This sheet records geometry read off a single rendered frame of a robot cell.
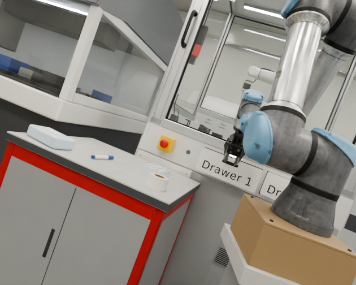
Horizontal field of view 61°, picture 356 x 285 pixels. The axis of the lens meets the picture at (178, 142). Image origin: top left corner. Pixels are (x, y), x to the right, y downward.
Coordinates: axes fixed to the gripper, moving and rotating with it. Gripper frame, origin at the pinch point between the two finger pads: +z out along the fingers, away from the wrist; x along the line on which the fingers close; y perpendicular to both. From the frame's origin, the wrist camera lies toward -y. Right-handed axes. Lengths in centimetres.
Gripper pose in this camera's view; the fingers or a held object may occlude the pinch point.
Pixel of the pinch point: (230, 161)
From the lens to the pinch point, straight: 135.2
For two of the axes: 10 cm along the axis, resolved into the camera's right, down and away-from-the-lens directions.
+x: 9.1, 3.5, -2.3
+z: -1.5, 7.8, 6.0
